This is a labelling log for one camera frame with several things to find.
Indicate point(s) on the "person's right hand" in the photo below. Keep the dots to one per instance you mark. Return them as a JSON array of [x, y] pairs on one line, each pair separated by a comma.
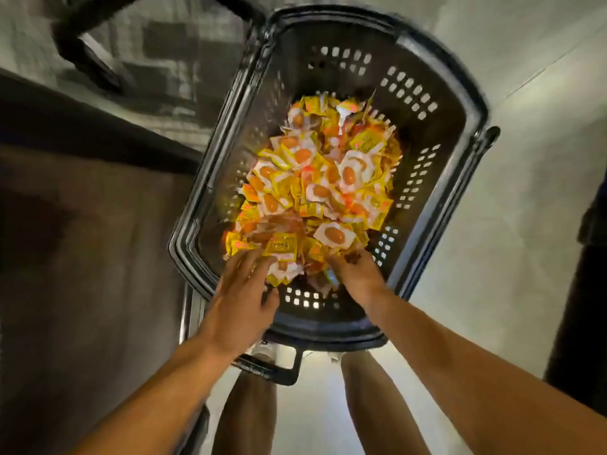
[[362, 279]]

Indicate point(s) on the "dark blue display stand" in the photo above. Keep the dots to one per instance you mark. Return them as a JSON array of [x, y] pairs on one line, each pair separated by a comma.
[[583, 327]]

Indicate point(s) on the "person's right leg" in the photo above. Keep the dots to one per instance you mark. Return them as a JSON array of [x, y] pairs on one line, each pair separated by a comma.
[[379, 412]]

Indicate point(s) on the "person's left forearm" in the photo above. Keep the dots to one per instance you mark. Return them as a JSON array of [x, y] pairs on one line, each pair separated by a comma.
[[156, 398]]

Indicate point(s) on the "person's left hand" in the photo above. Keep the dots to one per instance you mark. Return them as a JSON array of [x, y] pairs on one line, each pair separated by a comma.
[[237, 313]]

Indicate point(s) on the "black shopping basket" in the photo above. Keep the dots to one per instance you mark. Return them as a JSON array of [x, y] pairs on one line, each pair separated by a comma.
[[436, 71]]

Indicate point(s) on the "person's right forearm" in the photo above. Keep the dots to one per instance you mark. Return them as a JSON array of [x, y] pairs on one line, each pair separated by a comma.
[[474, 374]]

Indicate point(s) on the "heap of yellow sausage bundles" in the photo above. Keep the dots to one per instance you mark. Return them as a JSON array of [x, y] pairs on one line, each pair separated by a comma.
[[322, 175]]

